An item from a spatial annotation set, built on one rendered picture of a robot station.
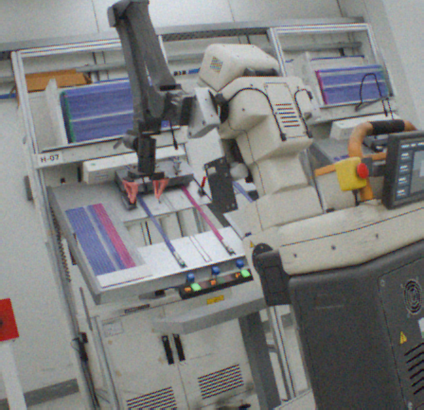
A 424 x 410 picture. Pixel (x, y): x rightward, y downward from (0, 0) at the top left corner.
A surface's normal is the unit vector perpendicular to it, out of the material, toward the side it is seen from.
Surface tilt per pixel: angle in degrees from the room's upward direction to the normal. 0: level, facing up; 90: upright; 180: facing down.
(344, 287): 90
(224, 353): 90
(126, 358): 90
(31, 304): 90
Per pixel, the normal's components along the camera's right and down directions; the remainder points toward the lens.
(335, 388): -0.76, 0.14
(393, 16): 0.39, -0.17
